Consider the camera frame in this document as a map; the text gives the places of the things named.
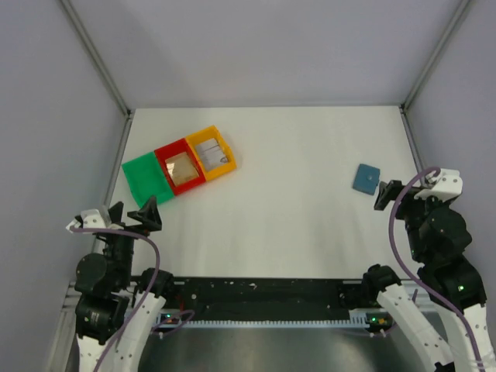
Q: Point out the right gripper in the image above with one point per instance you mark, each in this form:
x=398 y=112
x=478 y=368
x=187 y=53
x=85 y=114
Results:
x=387 y=191

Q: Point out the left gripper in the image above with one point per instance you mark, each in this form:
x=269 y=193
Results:
x=148 y=215

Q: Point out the blue leather card holder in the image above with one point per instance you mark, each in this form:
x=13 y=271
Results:
x=366 y=179

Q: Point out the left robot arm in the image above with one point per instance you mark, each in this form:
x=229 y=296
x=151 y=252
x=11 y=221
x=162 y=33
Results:
x=116 y=311

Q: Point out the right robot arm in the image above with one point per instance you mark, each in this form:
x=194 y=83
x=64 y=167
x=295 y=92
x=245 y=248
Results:
x=437 y=237

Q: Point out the gold cards in red bin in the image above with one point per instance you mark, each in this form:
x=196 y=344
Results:
x=181 y=169

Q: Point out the silver cards in yellow bin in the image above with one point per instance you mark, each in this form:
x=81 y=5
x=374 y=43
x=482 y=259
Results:
x=213 y=157

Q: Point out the green plastic bin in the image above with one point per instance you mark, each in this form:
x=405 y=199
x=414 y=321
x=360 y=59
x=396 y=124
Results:
x=145 y=178

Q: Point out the red plastic bin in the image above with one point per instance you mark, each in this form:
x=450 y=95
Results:
x=172 y=149

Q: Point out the yellow plastic bin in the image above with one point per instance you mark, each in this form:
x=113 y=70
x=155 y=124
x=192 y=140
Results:
x=210 y=132

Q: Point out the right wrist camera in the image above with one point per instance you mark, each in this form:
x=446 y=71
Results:
x=445 y=186

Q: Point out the white cable duct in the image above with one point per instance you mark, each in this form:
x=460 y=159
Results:
x=356 y=320

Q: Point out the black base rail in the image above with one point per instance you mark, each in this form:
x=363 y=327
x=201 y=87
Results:
x=223 y=299

